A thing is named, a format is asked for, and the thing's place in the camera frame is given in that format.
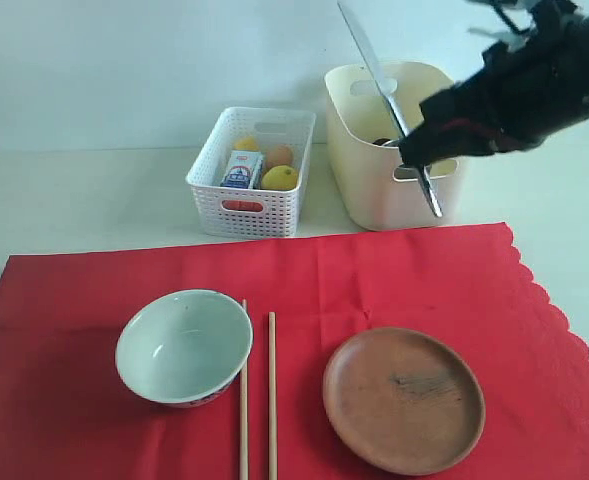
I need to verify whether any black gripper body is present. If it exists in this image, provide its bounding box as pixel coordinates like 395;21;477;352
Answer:
448;44;549;155

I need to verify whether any stainless steel cup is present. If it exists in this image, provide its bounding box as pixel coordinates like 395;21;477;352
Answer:
373;138;401;148

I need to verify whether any stainless steel table knife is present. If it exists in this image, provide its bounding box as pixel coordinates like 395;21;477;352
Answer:
337;1;443;218

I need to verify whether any brown egg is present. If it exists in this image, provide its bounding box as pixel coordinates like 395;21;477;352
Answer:
266;145;294;169

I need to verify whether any yellow lemon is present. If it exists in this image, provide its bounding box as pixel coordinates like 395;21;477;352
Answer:
261;165;299;191

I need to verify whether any yellow cheese wedge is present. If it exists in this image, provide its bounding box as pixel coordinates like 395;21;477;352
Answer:
234;136;260;152

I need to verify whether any white milk carton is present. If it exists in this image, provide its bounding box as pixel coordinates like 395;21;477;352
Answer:
220;150;264;189

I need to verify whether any red grilled sausage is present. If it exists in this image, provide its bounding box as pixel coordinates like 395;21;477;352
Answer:
222;200;263;212

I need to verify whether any brown round plate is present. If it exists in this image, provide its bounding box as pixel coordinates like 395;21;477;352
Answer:
322;327;486;476

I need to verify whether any white ceramic bowl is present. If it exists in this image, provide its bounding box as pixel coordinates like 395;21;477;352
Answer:
115;289;253;408

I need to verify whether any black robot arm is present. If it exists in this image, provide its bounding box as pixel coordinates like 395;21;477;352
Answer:
399;1;589;167

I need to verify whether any cream plastic storage bin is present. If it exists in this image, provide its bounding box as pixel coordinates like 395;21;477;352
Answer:
325;64;466;231

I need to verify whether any white perforated plastic basket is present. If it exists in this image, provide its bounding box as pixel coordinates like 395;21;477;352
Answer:
185;107;316;239

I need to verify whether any right wooden chopstick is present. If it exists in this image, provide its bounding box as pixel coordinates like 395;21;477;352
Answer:
268;312;278;480

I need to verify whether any wooden chopstick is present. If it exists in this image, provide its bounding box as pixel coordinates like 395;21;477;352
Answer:
268;312;278;480
238;299;250;480

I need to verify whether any left wooden chopstick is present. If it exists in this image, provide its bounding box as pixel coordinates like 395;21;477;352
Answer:
238;299;250;480

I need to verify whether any red scalloped table mat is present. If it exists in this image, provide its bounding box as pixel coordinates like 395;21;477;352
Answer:
0;223;589;479

